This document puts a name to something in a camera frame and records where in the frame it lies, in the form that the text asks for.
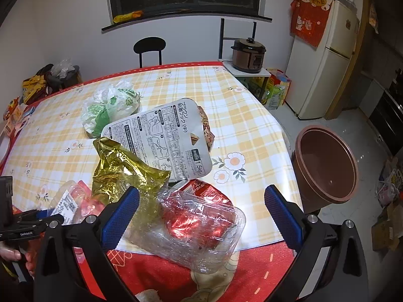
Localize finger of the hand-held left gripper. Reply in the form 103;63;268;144
14;209;65;227

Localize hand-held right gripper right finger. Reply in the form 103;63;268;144
264;185;369;302

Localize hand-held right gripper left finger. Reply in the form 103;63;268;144
33;186;141;302

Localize gold foil wrapper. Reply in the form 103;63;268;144
92;137;171;202

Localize brown plastic bin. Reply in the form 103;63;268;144
292;125;359;213

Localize clear plastic clamshell container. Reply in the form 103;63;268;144
121;185;246;274

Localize white printed packaging card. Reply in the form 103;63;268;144
101;98;212;181

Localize green and white plastic bag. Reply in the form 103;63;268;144
81;80;141;139

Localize person's left hand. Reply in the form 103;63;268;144
0;245;38;278

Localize clear pack with white label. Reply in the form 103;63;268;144
47;181;104;224

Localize red foil wrapper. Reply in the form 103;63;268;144
162;179;237;249

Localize colourful snack boxes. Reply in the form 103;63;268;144
0;99;35;139

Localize cardboard boxes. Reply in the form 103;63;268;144
372;201;403;252

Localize yellow bags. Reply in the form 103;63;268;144
21;75;49;104

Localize pile of household packets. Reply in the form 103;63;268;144
376;157;403;208

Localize crumpled brown snack bag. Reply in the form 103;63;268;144
198;106;215;152

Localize colourful shopping bags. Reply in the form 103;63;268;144
244;67;292;110

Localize black bag with clear plastic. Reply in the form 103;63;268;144
47;59;83;93

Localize dark kitchen cabinet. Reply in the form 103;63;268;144
359;69;403;158

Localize yellow checked tablecloth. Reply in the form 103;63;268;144
0;64;304;252

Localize cream refrigerator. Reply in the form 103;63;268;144
285;0;359;120

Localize white shelf board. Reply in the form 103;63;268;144
222;60;272;78

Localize brown pressure cooker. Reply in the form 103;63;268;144
231;38;266;73

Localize black round chair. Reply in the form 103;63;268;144
133;37;166;68

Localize black metal rack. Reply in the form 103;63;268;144
220;18;257;63

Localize black window sill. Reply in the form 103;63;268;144
101;13;273;32

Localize red printed cloth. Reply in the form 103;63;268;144
290;0;334;48

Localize yellow snack packet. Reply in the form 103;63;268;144
113;10;144;23

